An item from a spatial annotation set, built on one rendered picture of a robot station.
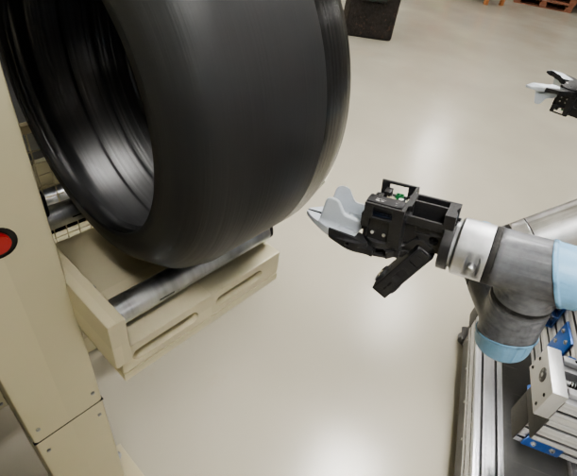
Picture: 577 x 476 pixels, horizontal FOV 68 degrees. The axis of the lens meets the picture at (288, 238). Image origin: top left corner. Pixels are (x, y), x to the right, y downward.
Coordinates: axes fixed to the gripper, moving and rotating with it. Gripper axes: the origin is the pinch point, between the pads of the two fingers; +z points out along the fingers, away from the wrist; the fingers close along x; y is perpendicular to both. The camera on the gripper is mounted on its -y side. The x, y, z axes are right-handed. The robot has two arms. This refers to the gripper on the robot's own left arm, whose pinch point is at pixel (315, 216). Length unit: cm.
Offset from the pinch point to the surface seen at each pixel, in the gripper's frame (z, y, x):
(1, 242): 27.9, 5.2, 30.1
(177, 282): 19.0, -11.8, 12.6
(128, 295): 22.2, -10.1, 19.6
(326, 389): 12, -106, -40
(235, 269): 16.3, -17.1, 0.3
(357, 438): -5, -108, -29
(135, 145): 47.1, -2.1, -8.9
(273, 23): 2.7, 27.6, 6.2
